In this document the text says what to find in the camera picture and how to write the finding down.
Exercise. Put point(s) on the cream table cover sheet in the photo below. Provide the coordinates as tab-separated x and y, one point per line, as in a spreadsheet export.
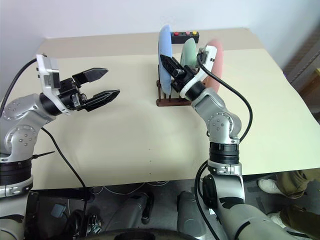
150	130

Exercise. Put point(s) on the white sneaker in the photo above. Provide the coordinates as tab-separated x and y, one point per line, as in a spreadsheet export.
268	186
278	220

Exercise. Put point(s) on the black box with coloured buttons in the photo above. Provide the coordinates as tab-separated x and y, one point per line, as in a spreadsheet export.
185	38

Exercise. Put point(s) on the olive trouser leg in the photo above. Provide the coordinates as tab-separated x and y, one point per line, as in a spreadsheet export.
297	183
302	220

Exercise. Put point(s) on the black curved rim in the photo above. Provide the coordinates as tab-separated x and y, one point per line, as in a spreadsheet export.
135	233

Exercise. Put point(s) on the grey rounded leg cover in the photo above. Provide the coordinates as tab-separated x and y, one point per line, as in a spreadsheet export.
191	210
132	207

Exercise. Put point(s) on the black metal bar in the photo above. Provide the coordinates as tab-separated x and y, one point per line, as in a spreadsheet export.
60	193

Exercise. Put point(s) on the blue plate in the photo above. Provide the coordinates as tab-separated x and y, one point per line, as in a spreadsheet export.
165	45

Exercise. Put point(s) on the green plate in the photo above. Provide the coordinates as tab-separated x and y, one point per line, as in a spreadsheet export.
188	51

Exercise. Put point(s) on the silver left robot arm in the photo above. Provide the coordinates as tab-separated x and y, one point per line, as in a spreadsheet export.
22	130

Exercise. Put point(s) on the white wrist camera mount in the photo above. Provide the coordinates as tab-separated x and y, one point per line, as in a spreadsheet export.
211	56
47	70

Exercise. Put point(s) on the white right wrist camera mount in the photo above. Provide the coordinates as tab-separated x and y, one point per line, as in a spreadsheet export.
211	56

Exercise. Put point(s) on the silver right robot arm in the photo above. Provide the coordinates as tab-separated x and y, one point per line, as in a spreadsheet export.
222	125

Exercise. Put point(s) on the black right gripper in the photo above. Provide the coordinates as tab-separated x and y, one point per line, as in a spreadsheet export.
181	78

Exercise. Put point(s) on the red plate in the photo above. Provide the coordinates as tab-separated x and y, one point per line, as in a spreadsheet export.
218	62

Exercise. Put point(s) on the wooden cabinet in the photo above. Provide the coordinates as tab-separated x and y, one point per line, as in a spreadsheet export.
307	70

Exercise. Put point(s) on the grey blue connector box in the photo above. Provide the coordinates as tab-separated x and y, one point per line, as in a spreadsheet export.
58	210

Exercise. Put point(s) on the brown wooden dish rack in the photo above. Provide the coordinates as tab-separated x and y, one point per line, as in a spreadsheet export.
170	102

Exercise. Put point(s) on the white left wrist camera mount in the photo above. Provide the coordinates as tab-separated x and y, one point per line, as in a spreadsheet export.
47	70

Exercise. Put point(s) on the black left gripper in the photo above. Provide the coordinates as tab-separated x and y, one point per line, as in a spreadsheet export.
71	96

